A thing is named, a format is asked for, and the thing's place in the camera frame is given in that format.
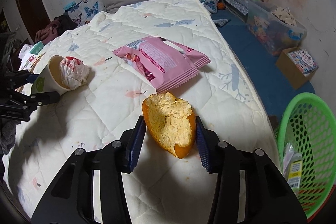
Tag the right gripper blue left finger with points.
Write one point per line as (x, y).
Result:
(134, 139)

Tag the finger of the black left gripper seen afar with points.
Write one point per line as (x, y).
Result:
(42, 99)

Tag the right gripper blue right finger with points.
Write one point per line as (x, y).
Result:
(203, 145)

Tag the white paper cup green logo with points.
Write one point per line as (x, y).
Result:
(49, 80)

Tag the orange peel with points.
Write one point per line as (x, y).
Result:
(170, 122)

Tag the pink snack wrapper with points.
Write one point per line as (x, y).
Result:
(164, 63)

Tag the green plastic mesh trash basket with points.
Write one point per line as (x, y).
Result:
(308, 124)

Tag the cartoon tissue pack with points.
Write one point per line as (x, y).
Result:
(29, 55)

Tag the dark clothes pile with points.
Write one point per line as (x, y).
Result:
(56, 28)

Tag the blue bed sheet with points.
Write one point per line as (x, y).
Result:
(272, 86)

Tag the butterfly pillow left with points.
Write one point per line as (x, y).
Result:
(83, 12)

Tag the brown cardboard box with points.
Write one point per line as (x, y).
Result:
(290, 71)

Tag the colourful picture book in box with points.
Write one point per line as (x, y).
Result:
(304, 61)

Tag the clear plastic storage bin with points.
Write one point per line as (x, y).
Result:
(275, 27)

